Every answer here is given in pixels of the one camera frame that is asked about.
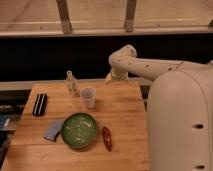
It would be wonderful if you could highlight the green ceramic bowl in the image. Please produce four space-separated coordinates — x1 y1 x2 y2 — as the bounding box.
61 113 97 149

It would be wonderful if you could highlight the black whiteboard eraser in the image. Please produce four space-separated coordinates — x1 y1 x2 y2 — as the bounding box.
32 93 47 117

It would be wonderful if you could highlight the red brown chili pepper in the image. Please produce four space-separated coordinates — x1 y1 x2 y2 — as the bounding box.
102 127 112 151

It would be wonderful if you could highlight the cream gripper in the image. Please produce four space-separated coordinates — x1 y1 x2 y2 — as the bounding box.
105 69 129 84

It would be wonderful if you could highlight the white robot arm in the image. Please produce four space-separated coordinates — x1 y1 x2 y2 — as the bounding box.
106 45 213 171

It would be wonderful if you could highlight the white ceramic cup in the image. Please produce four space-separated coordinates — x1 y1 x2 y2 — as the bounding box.
80 87 96 108

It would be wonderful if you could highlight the blue sponge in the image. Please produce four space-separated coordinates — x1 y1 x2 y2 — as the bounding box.
43 120 63 142

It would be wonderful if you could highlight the clear plastic bottle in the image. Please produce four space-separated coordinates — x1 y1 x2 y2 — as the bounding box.
66 71 80 97

